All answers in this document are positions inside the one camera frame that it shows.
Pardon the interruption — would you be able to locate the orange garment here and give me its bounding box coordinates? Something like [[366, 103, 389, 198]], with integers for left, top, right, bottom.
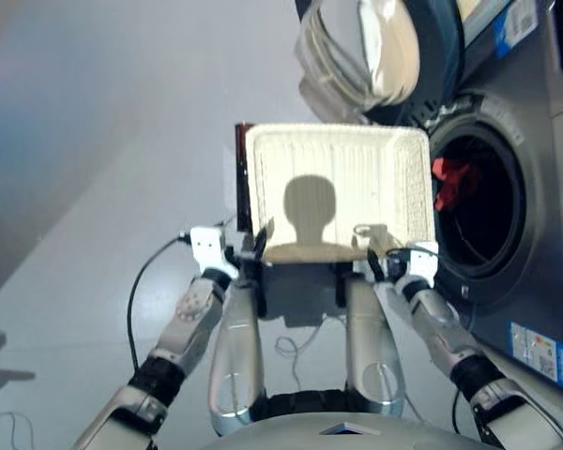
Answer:
[[431, 157, 482, 212]]

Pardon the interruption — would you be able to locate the pale woven laundry basket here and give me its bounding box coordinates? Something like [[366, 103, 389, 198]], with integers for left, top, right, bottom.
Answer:
[[243, 122, 436, 263]]

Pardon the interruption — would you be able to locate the grey washing machine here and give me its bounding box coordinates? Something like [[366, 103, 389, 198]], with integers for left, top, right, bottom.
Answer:
[[403, 0, 563, 413]]

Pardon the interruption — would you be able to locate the round washing machine door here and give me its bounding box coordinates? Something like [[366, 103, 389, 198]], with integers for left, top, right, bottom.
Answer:
[[293, 0, 465, 126]]

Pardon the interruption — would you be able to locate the silver robot leg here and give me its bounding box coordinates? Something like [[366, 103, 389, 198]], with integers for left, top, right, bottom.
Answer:
[[344, 274, 404, 418], [207, 280, 266, 432]]

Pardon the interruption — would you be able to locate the black robot waist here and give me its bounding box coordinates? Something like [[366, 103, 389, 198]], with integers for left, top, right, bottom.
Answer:
[[255, 387, 356, 419]]

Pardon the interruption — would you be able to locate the blue energy label sticker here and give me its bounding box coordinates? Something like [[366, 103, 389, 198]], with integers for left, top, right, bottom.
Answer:
[[510, 321, 563, 390]]

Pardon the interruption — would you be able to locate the silver robot torso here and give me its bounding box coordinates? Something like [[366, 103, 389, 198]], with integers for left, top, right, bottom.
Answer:
[[210, 414, 489, 450]]

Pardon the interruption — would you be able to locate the grey drum rim sticker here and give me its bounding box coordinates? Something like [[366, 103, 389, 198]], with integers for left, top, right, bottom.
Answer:
[[485, 100, 526, 144]]

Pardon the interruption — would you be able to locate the blue sticker with barcode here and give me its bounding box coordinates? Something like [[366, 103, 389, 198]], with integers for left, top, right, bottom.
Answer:
[[490, 0, 539, 60]]

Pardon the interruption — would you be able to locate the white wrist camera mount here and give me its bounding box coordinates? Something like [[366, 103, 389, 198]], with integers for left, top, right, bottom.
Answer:
[[190, 226, 231, 273], [408, 241, 440, 290]]

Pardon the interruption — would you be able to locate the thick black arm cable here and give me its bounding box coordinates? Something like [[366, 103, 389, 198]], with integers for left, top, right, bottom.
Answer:
[[127, 233, 193, 371], [387, 243, 479, 435]]

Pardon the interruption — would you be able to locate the thin grey floor cord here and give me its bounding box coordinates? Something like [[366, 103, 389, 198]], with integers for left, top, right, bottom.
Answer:
[[274, 321, 327, 376]]

